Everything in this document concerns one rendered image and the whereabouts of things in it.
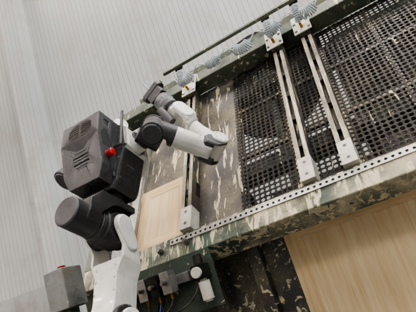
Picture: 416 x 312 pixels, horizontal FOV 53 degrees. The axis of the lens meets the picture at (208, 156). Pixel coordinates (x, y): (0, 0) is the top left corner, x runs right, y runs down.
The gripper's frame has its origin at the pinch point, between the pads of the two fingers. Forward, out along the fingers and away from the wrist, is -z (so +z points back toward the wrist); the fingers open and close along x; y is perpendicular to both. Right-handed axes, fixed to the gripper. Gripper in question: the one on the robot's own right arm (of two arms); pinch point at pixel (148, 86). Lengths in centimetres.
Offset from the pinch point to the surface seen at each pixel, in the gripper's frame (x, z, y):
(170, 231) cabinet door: 46, 50, 16
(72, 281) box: 86, 41, -11
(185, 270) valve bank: 48, 73, 3
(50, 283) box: 93, 35, -16
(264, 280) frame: 31, 97, 24
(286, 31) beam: -69, 6, 61
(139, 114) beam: 29, -44, 63
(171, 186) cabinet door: 36, 27, 31
